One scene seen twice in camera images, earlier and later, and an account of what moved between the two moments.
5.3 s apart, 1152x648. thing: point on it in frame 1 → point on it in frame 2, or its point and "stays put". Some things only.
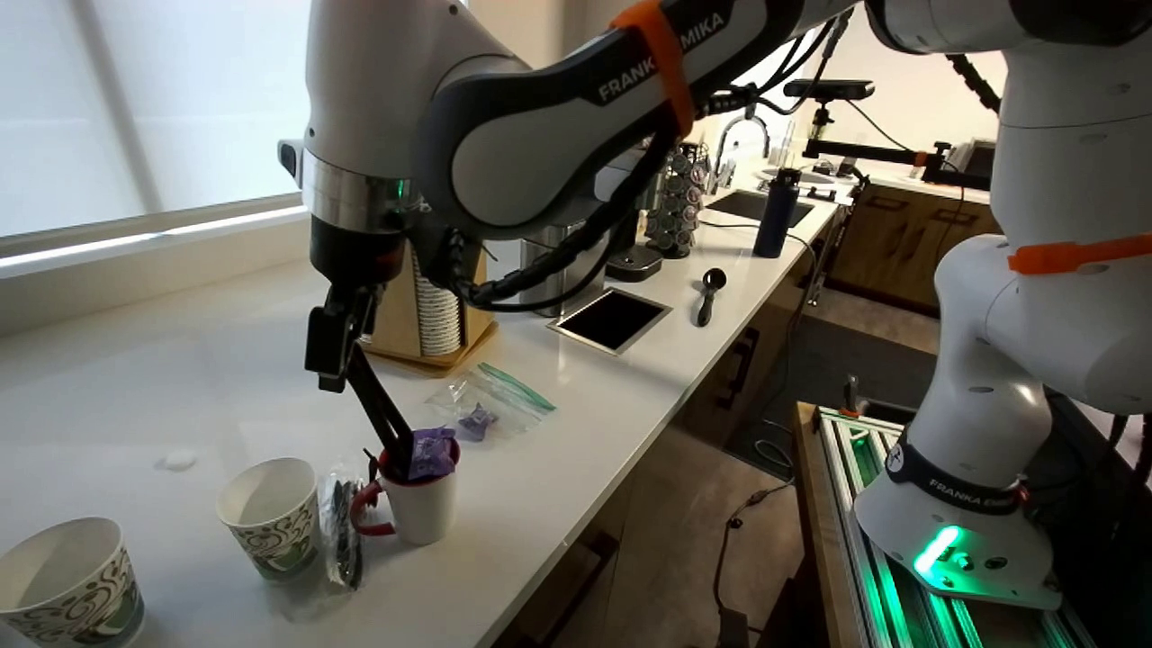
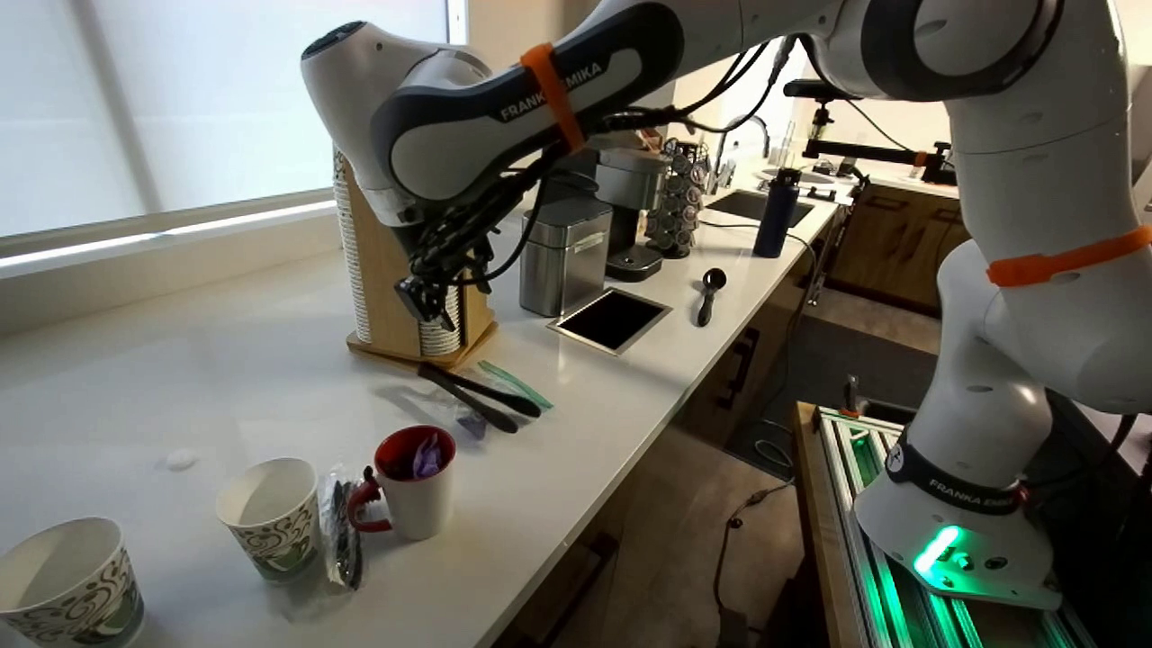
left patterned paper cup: (71, 586) stays put
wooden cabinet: (888, 242) stays put
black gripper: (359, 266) → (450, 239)
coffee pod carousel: (679, 194) stays put
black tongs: (378, 409) → (487, 406)
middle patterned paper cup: (272, 510) stays put
